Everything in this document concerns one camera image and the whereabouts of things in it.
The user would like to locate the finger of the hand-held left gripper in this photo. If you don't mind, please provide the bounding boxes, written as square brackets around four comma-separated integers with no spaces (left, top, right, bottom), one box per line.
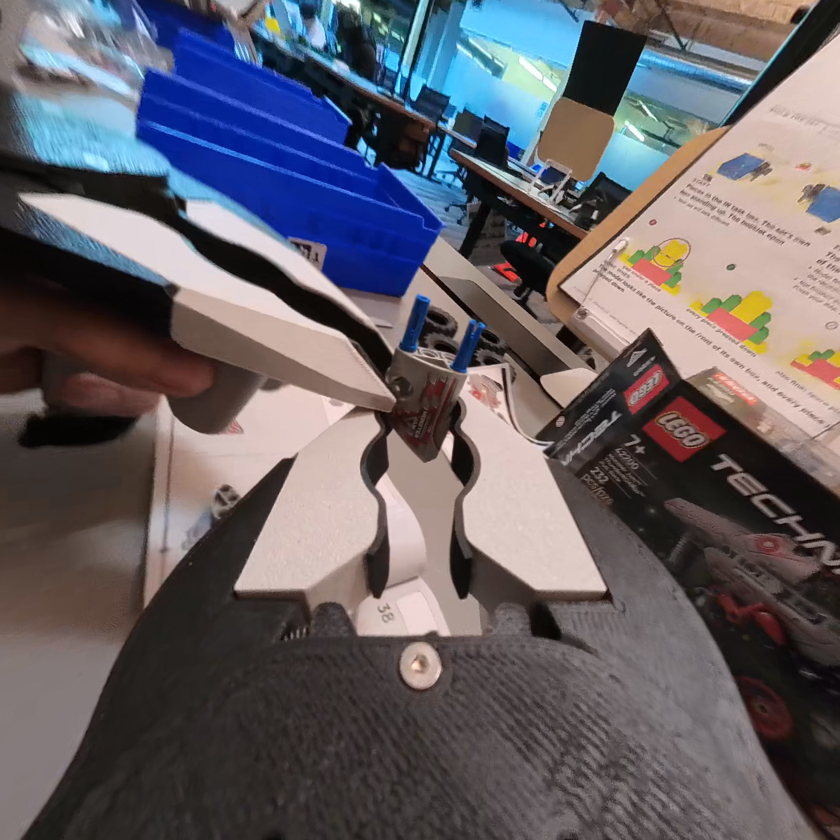
[177,202,396,363]
[20,192,399,413]

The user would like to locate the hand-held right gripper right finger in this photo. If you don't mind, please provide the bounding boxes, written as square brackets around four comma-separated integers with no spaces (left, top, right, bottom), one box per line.
[448,397,608,601]

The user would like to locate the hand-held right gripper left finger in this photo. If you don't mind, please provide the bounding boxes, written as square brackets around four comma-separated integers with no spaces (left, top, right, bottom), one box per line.
[234,407,393,599]

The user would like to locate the grey toy piece blue pins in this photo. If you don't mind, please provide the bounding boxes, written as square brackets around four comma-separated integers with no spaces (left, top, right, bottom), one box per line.
[384,295,488,463]

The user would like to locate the white desk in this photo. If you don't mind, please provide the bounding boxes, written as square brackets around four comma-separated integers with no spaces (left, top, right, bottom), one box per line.
[0,236,598,840]

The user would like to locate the person's left hand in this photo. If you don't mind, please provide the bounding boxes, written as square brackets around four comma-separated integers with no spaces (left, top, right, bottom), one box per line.
[0,282,215,421]

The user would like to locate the blue plastic bin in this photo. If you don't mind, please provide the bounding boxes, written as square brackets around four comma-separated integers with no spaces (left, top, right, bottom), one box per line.
[131,0,232,48]
[172,29,353,144]
[136,66,442,298]

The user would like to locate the toy sticker sheet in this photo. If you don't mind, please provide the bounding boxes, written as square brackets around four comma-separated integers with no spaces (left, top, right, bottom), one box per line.
[467,364,553,448]

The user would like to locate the building instruction booklet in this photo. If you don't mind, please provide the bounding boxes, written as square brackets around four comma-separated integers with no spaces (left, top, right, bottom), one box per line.
[143,381,490,639]

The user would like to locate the black toy set box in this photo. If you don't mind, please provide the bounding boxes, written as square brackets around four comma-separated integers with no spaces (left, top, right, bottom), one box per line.
[535,328,840,840]

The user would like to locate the clear plastic bag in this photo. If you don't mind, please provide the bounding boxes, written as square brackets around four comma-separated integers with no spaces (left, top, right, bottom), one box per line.
[16,0,153,88]

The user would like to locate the long wooden office table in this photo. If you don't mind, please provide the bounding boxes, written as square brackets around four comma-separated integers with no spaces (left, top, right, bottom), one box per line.
[262,33,442,135]

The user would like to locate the white sign holder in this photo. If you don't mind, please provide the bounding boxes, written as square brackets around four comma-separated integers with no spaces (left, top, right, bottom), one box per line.
[571,305,631,358]

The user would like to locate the printed instruction sign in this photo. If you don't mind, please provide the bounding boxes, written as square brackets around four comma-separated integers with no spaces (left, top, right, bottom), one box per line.
[558,36,840,437]

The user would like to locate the black and tan panel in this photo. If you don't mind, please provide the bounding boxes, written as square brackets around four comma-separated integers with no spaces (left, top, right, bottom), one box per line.
[537,20,648,186]

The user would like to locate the grey desk cable cover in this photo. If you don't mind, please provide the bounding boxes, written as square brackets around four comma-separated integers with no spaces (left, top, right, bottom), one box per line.
[423,239,585,375]

